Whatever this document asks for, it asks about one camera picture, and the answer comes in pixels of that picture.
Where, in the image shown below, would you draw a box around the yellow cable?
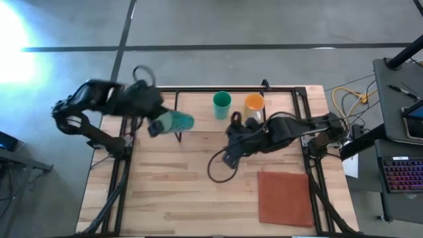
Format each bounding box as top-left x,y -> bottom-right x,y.
331,86 -> 378,116

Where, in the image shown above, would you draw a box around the dark box with blue light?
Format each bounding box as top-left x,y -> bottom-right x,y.
0,131 -> 20,153

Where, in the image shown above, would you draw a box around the black cable bundle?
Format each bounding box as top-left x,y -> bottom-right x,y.
81,165 -> 129,234
307,174 -> 357,235

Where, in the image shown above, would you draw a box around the black tablet device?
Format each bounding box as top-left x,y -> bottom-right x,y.
400,100 -> 423,143

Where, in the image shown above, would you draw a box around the grey metal stand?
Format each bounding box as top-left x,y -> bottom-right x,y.
0,147 -> 54,174

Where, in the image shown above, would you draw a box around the white paper sheet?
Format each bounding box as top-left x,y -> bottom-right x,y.
342,153 -> 360,180

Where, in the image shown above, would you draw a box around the black left cable bundle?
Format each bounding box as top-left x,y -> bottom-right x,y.
81,165 -> 129,234

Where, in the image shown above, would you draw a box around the grey side desk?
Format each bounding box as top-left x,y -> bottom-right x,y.
372,57 -> 423,147

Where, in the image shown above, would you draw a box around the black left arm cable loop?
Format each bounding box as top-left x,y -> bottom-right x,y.
132,64 -> 157,88

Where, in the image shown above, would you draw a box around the black right cable bundle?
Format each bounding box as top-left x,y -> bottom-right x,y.
307,174 -> 357,235

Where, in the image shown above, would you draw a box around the black pen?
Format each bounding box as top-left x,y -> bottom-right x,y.
388,84 -> 420,100

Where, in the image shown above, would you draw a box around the orange mug white handle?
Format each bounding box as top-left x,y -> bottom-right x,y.
242,92 -> 266,124

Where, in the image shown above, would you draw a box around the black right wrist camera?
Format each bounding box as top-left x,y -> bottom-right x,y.
221,151 -> 241,171

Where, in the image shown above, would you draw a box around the black diagonal bar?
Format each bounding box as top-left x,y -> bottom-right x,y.
338,123 -> 387,162

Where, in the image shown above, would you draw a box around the black aluminium table frame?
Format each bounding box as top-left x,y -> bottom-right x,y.
98,79 -> 357,237

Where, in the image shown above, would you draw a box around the small green plastic cup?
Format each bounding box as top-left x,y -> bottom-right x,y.
212,90 -> 233,121

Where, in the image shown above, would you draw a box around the backlit black keyboard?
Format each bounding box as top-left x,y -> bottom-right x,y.
377,155 -> 423,194

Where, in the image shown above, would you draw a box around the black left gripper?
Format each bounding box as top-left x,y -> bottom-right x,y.
126,80 -> 173,138

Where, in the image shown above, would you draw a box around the teal ribbed glass tumbler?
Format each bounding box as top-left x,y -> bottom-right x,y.
154,110 -> 196,135

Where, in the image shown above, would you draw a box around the dark grey keyboard desk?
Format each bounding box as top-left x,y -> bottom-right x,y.
374,138 -> 423,225

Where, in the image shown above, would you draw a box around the rust orange cloth mat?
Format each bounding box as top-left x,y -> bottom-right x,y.
256,169 -> 315,229

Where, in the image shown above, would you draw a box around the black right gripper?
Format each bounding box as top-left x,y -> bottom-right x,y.
225,111 -> 269,158

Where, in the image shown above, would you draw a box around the wooden shelf black metal legs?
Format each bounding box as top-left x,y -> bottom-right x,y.
171,88 -> 268,144

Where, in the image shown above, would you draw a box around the black round pole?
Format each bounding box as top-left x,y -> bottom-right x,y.
385,34 -> 423,71

